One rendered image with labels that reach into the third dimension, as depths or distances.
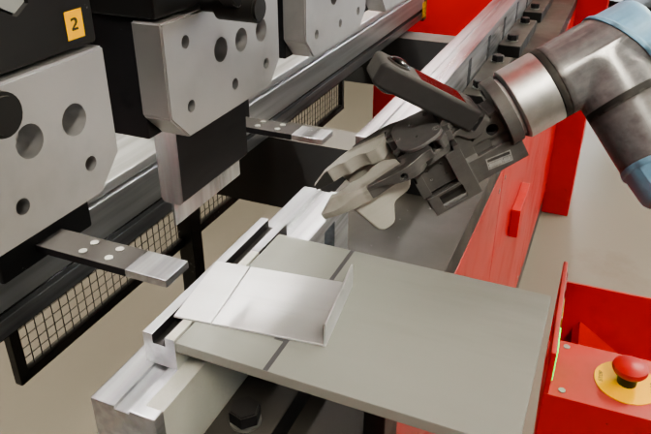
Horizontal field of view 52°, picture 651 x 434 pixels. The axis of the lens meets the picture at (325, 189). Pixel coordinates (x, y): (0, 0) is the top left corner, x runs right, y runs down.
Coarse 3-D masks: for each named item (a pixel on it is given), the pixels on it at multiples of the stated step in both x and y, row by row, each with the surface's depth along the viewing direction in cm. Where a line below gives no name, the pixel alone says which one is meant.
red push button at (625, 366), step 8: (616, 360) 79; (624, 360) 79; (632, 360) 78; (640, 360) 79; (616, 368) 78; (624, 368) 77; (632, 368) 77; (640, 368) 77; (624, 376) 77; (632, 376) 77; (640, 376) 77; (624, 384) 78; (632, 384) 78
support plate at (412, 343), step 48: (288, 240) 66; (384, 288) 59; (432, 288) 59; (480, 288) 59; (192, 336) 53; (240, 336) 53; (336, 336) 53; (384, 336) 53; (432, 336) 53; (480, 336) 53; (528, 336) 53; (288, 384) 49; (336, 384) 48; (384, 384) 48; (432, 384) 48; (480, 384) 48; (528, 384) 48; (432, 432) 46; (480, 432) 44
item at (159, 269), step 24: (72, 216) 68; (48, 240) 65; (72, 240) 65; (96, 240) 65; (0, 264) 61; (24, 264) 64; (96, 264) 62; (120, 264) 61; (144, 264) 61; (168, 264) 61
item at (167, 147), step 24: (216, 120) 54; (240, 120) 57; (168, 144) 49; (192, 144) 51; (216, 144) 54; (240, 144) 58; (168, 168) 50; (192, 168) 52; (216, 168) 55; (168, 192) 51; (192, 192) 52; (216, 192) 57
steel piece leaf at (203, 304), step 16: (208, 272) 61; (224, 272) 61; (240, 272) 61; (208, 288) 59; (224, 288) 59; (192, 304) 57; (208, 304) 57; (224, 304) 57; (192, 320) 55; (208, 320) 55
